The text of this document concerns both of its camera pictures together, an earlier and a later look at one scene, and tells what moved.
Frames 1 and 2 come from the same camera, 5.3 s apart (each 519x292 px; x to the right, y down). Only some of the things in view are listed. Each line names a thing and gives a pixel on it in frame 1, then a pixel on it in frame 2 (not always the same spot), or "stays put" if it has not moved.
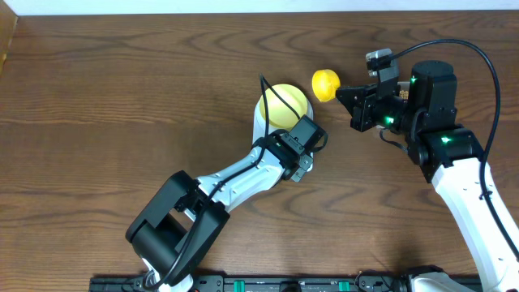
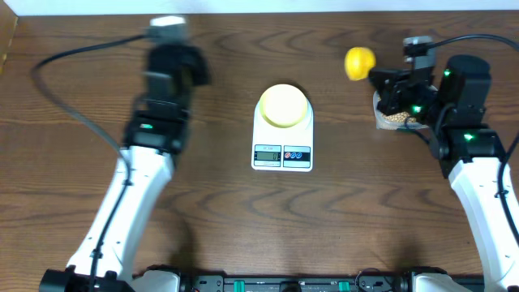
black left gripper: [298, 176] to [197, 63]
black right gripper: [360, 111] to [389, 94]
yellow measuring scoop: [325, 83] to [358, 62]
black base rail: [259, 283] stays put
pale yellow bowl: [279, 113] stays put
